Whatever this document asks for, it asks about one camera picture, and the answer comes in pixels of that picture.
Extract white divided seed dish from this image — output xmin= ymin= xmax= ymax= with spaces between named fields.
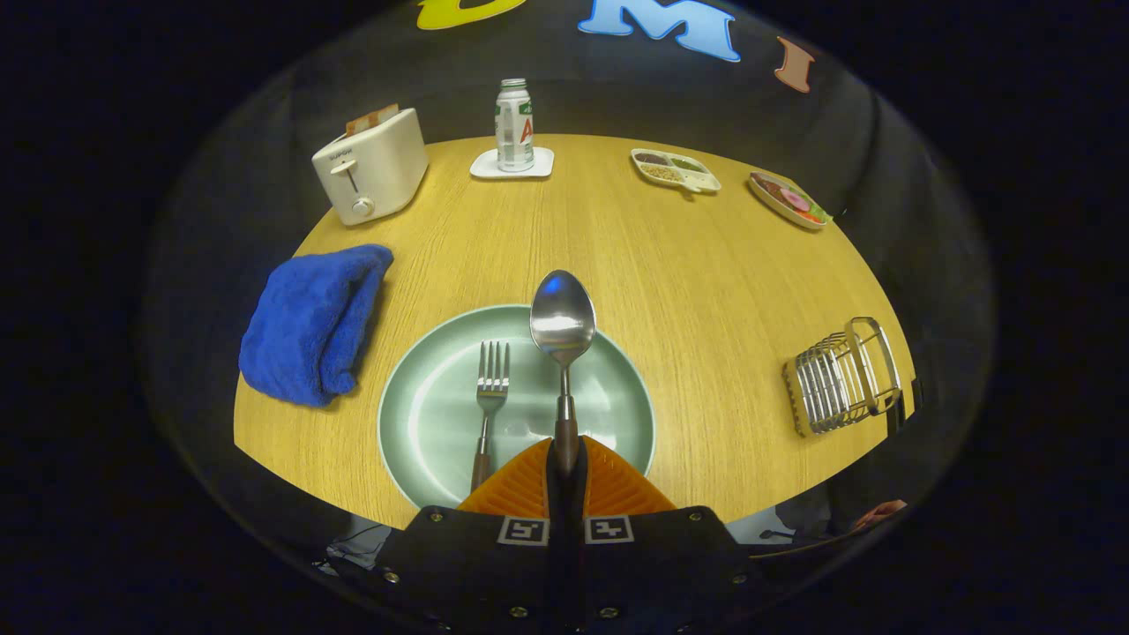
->
xmin=630 ymin=148 xmax=722 ymax=196

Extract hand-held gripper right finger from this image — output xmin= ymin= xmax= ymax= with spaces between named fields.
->
xmin=567 ymin=435 xmax=751 ymax=635

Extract blue towel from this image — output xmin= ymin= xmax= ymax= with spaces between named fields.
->
xmin=238 ymin=244 xmax=395 ymax=408

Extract white square coaster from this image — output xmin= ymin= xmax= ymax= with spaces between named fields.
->
xmin=469 ymin=146 xmax=556 ymax=181

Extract pale green plate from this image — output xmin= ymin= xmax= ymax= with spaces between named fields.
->
xmin=378 ymin=304 xmax=657 ymax=512

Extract metal wire cutlery rack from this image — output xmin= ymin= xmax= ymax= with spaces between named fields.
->
xmin=782 ymin=317 xmax=905 ymax=438

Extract spoon with wooden handle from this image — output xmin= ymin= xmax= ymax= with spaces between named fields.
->
xmin=529 ymin=269 xmax=598 ymax=477

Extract white toaster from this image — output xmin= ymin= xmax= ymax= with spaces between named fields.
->
xmin=311 ymin=107 xmax=430 ymax=227

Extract toast slice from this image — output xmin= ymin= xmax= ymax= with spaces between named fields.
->
xmin=346 ymin=104 xmax=400 ymax=136

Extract white drink bottle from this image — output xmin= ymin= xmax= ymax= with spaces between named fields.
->
xmin=495 ymin=78 xmax=535 ymax=173

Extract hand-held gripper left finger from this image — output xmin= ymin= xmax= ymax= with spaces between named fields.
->
xmin=375 ymin=438 xmax=570 ymax=635

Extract fork with wooden handle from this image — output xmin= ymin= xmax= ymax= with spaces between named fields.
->
xmin=469 ymin=340 xmax=512 ymax=493

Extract white plate of food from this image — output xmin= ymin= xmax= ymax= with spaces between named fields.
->
xmin=748 ymin=171 xmax=831 ymax=231

